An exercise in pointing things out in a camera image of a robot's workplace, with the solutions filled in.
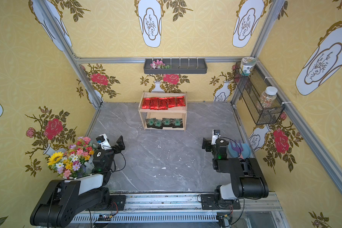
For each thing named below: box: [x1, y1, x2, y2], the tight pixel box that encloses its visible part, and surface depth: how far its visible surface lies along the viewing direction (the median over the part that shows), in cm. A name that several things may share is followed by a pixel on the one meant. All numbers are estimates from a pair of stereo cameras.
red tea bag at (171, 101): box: [167, 96, 177, 108], surface depth 92 cm
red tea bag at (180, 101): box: [176, 95, 186, 107], surface depth 92 cm
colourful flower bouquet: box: [47, 136, 96, 179], surface depth 74 cm
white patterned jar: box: [239, 56, 257, 76], surface depth 87 cm
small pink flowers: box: [150, 59, 171, 69], surface depth 89 cm
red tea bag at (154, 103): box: [150, 96, 160, 111], surface depth 92 cm
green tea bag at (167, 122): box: [161, 117, 173, 128], surface depth 108 cm
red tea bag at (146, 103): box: [141, 97, 151, 109], surface depth 92 cm
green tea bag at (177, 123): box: [171, 118, 184, 129], surface depth 106 cm
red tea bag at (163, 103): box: [158, 97, 169, 110], surface depth 92 cm
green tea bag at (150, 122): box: [145, 117, 156, 128], surface depth 108 cm
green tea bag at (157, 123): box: [152, 117, 163, 130], surface depth 106 cm
